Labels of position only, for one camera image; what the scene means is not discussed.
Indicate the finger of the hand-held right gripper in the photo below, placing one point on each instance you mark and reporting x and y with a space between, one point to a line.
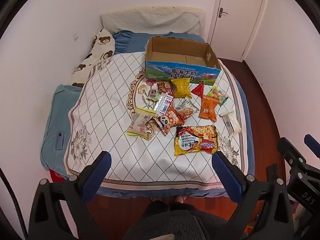
312 143
290 152

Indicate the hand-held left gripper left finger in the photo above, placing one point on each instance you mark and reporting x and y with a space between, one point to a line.
96 177

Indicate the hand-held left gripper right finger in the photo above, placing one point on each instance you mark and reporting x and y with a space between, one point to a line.
227 177

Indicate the yellow instant noodle packet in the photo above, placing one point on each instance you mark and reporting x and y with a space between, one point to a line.
195 142

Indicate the pale yellow bread packet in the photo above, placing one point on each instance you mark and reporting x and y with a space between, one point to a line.
138 126

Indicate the plain orange snack packet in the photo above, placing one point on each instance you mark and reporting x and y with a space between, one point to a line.
208 107

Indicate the white grey snack packet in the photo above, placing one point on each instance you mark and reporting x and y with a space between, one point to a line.
186 110

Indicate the orange panda snack packet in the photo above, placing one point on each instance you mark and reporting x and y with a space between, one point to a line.
170 120

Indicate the red white sachet packet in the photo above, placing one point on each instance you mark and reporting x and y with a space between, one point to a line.
163 103

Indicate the yellow snack packet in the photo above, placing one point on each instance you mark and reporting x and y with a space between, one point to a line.
181 88

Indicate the small green white candy packet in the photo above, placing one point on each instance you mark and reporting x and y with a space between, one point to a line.
153 93

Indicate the cardboard box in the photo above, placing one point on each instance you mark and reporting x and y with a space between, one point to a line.
175 72

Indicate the person's right hand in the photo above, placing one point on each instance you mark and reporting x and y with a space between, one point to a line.
300 212

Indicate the red object under bed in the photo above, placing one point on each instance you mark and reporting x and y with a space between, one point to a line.
56 177

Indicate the blue phone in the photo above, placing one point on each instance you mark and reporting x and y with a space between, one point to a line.
60 140

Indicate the clear white snack packet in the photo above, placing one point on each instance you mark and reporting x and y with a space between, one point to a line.
231 122

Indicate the white diamond quilted blanket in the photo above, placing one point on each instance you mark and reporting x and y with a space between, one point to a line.
112 110

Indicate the blue folded quilt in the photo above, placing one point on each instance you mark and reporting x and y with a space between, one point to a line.
55 115

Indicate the colourful candy bag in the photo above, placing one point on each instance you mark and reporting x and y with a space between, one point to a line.
217 95

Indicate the red triangular snack packet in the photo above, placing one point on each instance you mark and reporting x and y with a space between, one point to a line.
198 90

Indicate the small brown red snack packet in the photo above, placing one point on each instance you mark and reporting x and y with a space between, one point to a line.
165 87

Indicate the bear print pillow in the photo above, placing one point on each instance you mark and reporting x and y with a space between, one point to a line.
100 47

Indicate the blue ruffled pillow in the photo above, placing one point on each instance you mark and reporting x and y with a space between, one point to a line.
130 42

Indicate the white door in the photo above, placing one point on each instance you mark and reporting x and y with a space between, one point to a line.
237 12

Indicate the white textured pillow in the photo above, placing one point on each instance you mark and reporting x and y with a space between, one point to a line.
150 21

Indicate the white wall socket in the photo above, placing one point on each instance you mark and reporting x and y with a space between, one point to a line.
75 37

